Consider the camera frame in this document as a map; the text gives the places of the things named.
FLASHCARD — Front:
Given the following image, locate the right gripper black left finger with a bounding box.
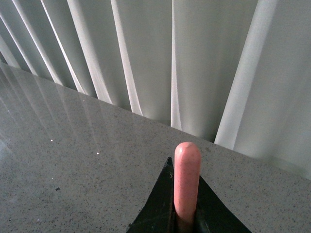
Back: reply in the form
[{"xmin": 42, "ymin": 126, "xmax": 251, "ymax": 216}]
[{"xmin": 125, "ymin": 156, "xmax": 178, "ymax": 233}]

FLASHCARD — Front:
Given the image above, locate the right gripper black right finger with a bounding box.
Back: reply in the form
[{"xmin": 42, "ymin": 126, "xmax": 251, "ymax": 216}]
[{"xmin": 194, "ymin": 177, "xmax": 251, "ymax": 233}]

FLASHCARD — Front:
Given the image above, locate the pink plastic chopstick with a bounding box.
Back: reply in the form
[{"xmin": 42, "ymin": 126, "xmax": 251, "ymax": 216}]
[{"xmin": 173, "ymin": 142, "xmax": 201, "ymax": 221}]

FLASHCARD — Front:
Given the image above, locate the white pleated curtain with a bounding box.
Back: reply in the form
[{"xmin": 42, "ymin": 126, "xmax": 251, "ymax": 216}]
[{"xmin": 0, "ymin": 0, "xmax": 311, "ymax": 178}]

